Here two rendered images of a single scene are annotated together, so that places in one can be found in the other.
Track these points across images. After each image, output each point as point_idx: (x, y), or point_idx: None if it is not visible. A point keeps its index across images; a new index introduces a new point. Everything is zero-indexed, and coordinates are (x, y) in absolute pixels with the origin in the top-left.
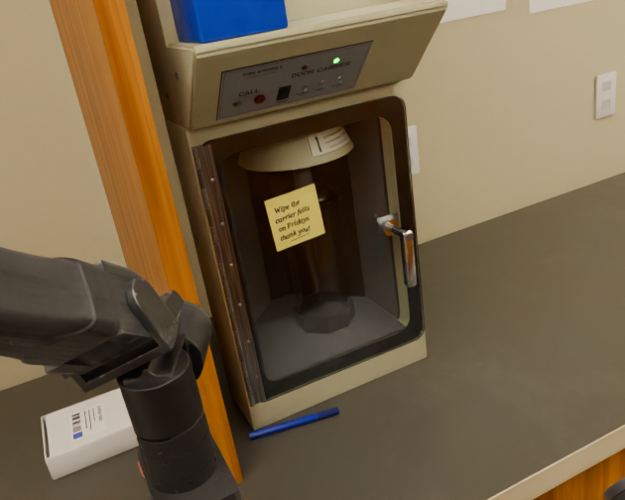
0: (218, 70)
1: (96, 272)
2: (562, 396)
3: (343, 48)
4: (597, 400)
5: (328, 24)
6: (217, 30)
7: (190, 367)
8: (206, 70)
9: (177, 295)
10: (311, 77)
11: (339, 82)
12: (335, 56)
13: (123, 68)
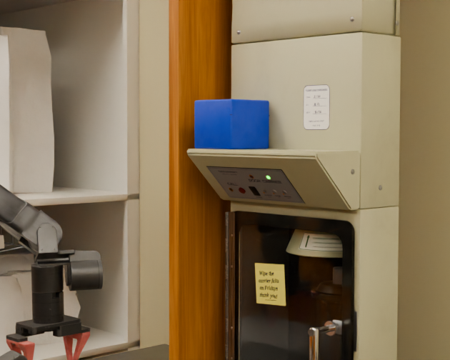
0: (204, 165)
1: (31, 211)
2: None
3: (265, 169)
4: None
5: (245, 151)
6: (200, 143)
7: (48, 269)
8: (198, 163)
9: (98, 254)
10: (263, 185)
11: (283, 194)
12: (265, 173)
13: (172, 153)
